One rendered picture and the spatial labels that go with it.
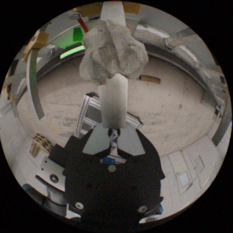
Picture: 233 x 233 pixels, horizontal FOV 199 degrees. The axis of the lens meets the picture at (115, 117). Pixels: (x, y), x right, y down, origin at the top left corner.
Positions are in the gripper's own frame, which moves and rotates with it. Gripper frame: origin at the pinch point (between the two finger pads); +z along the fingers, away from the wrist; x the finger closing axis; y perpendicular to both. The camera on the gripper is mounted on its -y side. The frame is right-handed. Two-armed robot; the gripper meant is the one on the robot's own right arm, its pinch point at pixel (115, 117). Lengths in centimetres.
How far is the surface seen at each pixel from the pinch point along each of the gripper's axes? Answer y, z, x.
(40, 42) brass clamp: -24.4, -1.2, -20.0
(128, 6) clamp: -24.2, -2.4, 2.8
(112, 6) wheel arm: -20.7, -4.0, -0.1
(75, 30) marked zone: -24.3, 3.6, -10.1
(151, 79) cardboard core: -13, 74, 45
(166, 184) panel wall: 235, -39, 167
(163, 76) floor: -23, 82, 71
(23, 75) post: -26, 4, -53
